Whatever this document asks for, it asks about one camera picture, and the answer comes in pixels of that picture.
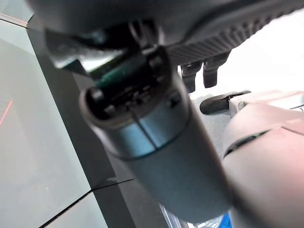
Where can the dark right robot hand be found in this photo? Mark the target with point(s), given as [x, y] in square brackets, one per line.
[161, 166]

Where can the black robot foot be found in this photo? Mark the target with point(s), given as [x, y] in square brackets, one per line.
[213, 104]

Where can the white robot leg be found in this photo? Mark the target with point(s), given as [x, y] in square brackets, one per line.
[266, 171]

